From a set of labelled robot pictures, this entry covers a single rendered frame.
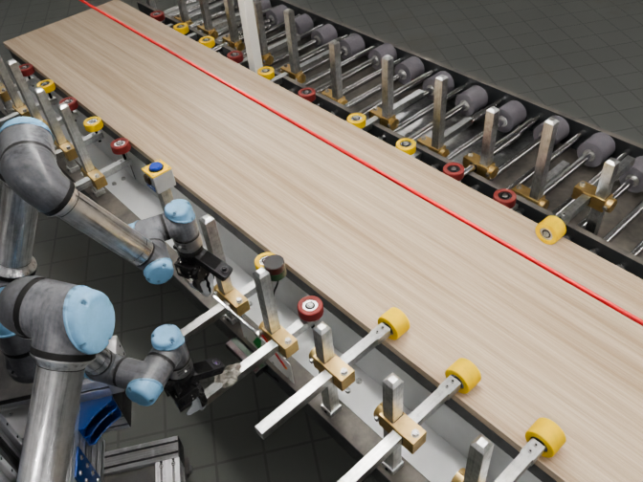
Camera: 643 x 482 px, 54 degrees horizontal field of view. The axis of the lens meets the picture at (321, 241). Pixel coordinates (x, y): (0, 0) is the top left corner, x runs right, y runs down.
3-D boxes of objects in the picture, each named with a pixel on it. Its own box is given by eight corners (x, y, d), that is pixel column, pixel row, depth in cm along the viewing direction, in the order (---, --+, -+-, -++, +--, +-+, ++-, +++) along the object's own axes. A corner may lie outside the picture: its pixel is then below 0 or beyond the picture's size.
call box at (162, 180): (159, 196, 198) (152, 177, 193) (147, 187, 202) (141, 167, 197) (177, 186, 201) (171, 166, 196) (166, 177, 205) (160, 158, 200)
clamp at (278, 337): (286, 359, 189) (284, 349, 185) (259, 334, 196) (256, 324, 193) (300, 348, 191) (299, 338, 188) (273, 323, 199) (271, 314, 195)
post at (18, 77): (50, 154, 302) (8, 63, 269) (47, 151, 304) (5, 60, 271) (56, 150, 304) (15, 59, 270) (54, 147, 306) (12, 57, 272)
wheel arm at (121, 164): (40, 214, 253) (35, 206, 250) (36, 210, 255) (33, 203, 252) (133, 165, 273) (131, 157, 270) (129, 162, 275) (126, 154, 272)
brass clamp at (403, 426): (410, 456, 153) (411, 446, 150) (371, 421, 161) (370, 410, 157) (428, 440, 156) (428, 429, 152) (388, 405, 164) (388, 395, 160)
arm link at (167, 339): (141, 344, 152) (159, 317, 157) (153, 370, 159) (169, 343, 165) (169, 351, 149) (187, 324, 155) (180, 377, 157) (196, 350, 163)
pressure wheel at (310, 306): (312, 341, 196) (308, 318, 188) (295, 327, 200) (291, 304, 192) (330, 327, 199) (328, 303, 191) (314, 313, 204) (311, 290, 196)
